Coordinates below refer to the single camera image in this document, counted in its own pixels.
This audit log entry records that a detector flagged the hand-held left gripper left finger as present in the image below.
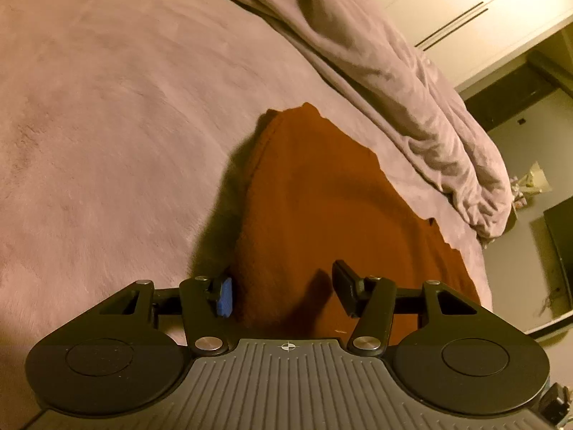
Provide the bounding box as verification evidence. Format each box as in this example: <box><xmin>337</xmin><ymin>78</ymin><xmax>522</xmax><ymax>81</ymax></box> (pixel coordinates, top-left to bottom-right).
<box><xmin>92</xmin><ymin>275</ymin><xmax>234</xmax><ymax>355</ymax></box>

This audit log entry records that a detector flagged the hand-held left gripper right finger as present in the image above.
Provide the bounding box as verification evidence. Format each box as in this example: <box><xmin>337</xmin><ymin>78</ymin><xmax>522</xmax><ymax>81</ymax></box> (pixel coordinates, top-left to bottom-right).
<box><xmin>332</xmin><ymin>260</ymin><xmax>487</xmax><ymax>355</ymax></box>

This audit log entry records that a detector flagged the brown knit cardigan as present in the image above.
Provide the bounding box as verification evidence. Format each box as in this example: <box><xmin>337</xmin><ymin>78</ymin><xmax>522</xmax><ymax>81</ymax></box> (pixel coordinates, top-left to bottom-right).
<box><xmin>233</xmin><ymin>102</ymin><xmax>493</xmax><ymax>342</ymax></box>

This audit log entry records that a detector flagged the black television screen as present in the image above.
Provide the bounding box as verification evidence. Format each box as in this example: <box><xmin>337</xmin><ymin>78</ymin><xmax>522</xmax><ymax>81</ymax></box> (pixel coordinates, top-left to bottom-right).
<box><xmin>543</xmin><ymin>196</ymin><xmax>573</xmax><ymax>312</ymax></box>

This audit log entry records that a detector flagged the lilac bed sheet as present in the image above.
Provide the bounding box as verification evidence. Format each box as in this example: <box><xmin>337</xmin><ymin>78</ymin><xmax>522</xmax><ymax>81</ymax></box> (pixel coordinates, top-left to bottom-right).
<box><xmin>0</xmin><ymin>0</ymin><xmax>494</xmax><ymax>368</ymax></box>

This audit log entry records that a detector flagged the wrapped flower bouquet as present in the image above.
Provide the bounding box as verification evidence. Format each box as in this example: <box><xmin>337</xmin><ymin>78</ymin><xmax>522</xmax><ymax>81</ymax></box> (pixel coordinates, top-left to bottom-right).
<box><xmin>510</xmin><ymin>161</ymin><xmax>554</xmax><ymax>216</ymax></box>

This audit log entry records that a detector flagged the lilac duvet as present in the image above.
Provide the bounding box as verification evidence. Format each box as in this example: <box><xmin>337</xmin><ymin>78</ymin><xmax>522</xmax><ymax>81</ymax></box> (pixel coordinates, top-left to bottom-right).
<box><xmin>179</xmin><ymin>0</ymin><xmax>514</xmax><ymax>245</ymax></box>

